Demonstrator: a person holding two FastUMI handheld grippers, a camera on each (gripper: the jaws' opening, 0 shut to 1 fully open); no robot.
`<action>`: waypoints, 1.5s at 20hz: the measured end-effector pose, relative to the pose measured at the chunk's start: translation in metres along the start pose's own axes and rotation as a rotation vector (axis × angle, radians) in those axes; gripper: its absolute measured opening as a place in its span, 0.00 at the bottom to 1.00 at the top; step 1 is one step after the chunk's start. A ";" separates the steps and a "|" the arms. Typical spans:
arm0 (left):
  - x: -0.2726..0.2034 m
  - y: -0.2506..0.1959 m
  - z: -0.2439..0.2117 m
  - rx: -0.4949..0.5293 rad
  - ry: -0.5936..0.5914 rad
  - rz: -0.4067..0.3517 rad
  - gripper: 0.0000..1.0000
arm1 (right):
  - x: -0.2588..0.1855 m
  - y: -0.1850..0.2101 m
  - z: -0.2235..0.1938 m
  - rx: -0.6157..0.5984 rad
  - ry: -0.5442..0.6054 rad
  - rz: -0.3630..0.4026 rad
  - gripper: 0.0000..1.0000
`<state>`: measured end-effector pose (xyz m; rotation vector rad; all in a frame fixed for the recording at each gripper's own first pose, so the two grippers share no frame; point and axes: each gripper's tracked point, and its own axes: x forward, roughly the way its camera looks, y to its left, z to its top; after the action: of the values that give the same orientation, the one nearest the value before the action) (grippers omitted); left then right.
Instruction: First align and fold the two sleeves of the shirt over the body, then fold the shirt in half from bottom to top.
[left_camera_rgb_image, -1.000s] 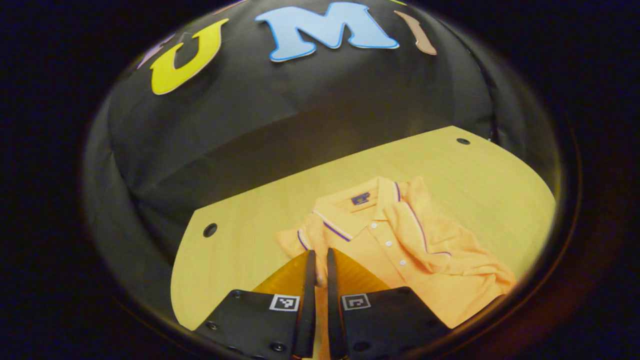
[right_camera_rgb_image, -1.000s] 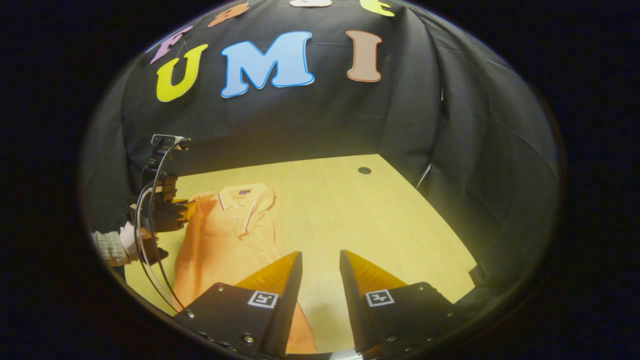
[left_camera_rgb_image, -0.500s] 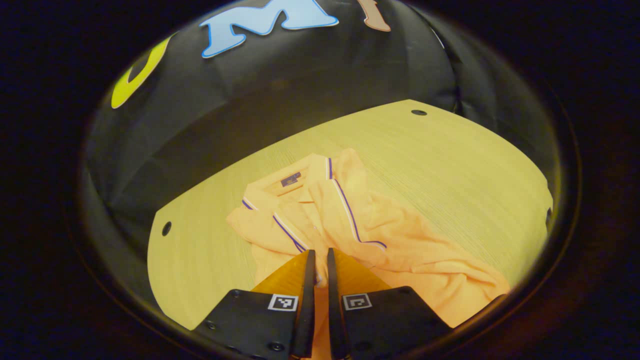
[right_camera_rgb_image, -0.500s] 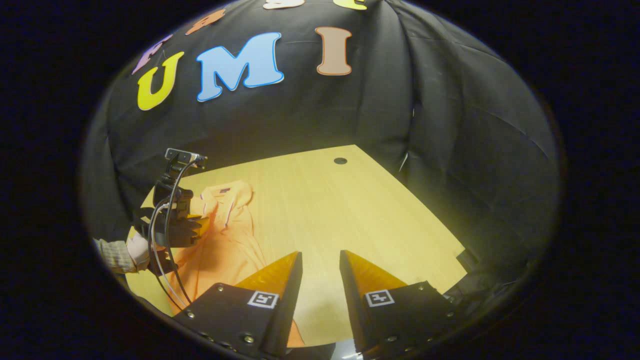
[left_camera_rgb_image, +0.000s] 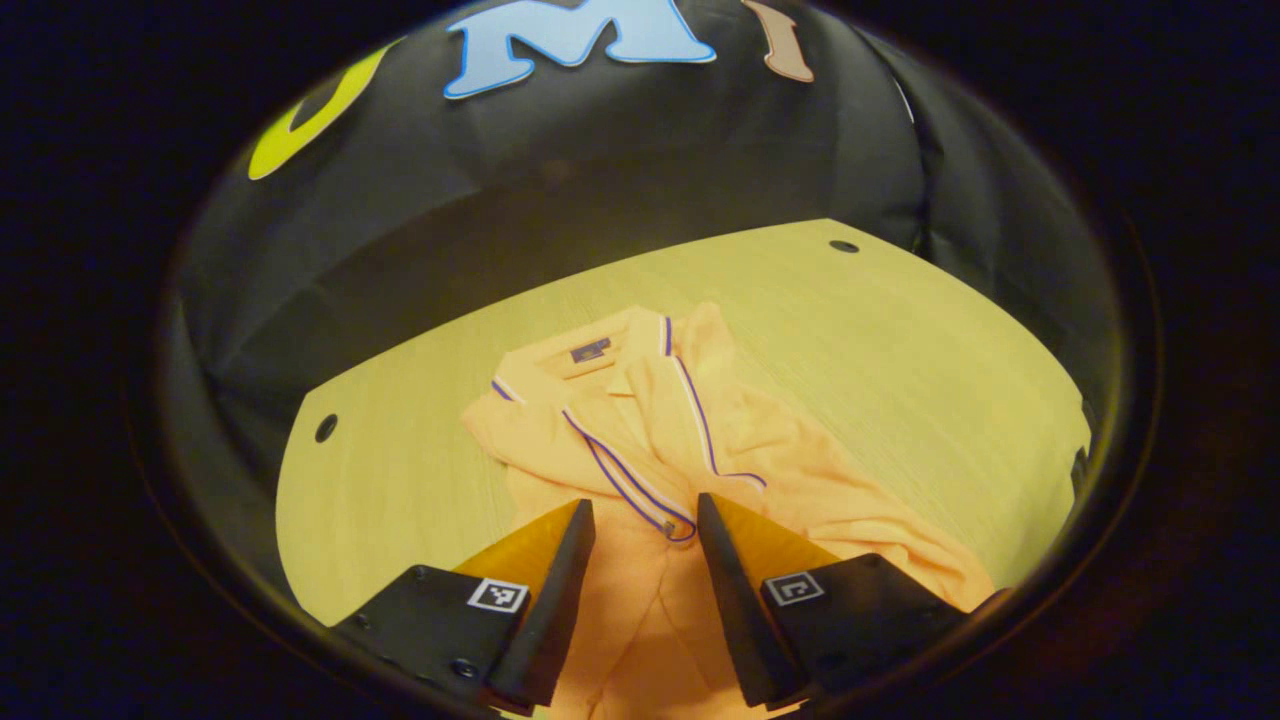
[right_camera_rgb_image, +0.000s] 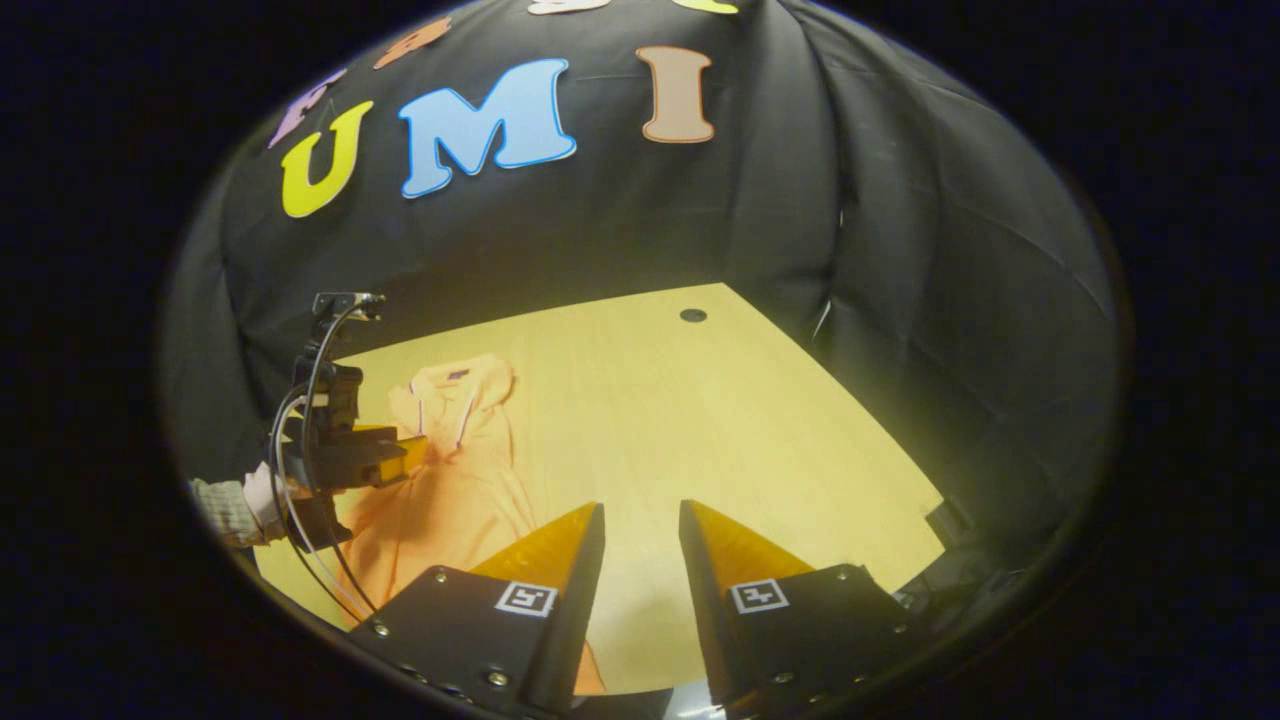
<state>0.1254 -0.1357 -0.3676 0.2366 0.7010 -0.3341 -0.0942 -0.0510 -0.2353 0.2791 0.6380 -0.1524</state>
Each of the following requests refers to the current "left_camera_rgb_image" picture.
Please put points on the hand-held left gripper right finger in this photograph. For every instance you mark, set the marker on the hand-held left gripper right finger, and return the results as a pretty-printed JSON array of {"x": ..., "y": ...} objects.
[{"x": 735, "y": 600}]

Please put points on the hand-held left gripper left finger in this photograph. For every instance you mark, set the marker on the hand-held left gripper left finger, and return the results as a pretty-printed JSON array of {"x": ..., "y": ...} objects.
[{"x": 555, "y": 600}]

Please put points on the orange polo T-shirt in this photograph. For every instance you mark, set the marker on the orange polo T-shirt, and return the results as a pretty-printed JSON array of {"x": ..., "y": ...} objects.
[{"x": 640, "y": 420}]

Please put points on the black backdrop cloth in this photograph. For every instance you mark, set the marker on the black backdrop cloth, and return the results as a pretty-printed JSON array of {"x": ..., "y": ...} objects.
[{"x": 600, "y": 170}]

